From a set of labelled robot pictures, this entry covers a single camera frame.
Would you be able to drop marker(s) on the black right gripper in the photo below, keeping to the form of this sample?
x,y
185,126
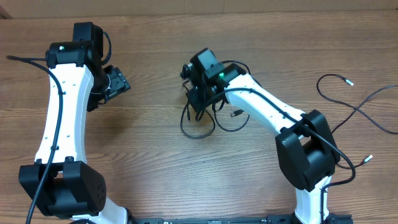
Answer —
x,y
193,97

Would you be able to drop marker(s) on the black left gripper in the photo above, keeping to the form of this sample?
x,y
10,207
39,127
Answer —
x,y
120,83

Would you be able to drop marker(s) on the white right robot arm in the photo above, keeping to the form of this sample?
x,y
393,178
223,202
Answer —
x,y
306,150

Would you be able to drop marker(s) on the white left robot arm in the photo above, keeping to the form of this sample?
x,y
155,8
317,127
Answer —
x,y
60,182

